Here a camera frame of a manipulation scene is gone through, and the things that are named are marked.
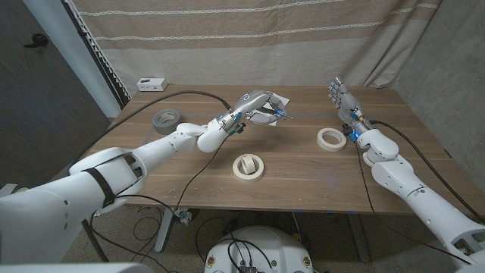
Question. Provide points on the beige striped curtain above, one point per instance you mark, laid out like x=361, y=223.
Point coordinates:
x=246, y=57

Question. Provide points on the medium beige masking tape roll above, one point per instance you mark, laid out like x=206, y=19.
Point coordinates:
x=321, y=143

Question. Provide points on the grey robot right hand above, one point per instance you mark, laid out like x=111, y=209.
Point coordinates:
x=346, y=102

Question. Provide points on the crumpled blue white wad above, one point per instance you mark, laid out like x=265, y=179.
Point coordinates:
x=183, y=216

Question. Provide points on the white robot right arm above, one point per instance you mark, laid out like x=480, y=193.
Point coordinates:
x=417, y=189

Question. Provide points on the grey duct tape roll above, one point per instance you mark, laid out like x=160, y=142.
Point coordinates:
x=163, y=129

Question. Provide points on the yellow black foot pedal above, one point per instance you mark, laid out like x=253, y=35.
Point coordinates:
x=20, y=188

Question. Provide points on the white tissue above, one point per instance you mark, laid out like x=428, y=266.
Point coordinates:
x=282, y=100

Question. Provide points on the large beige masking tape roll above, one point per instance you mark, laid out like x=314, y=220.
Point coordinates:
x=248, y=177

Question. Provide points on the white floor platform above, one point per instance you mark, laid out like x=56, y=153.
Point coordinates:
x=5, y=189

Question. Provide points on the white door frame post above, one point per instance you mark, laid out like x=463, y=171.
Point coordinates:
x=74, y=49

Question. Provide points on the black white zigzag rail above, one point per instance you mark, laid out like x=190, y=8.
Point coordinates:
x=99, y=57

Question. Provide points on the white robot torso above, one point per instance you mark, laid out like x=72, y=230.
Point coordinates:
x=280, y=246

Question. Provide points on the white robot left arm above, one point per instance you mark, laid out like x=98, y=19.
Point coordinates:
x=113, y=167

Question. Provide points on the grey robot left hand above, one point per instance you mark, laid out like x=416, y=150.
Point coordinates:
x=250, y=100

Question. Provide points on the white power strip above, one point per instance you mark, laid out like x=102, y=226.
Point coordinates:
x=151, y=84

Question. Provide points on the small beige masking tape roll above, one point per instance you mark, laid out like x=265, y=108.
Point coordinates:
x=251, y=167

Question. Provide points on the grey table leg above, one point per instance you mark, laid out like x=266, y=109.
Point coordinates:
x=358, y=239

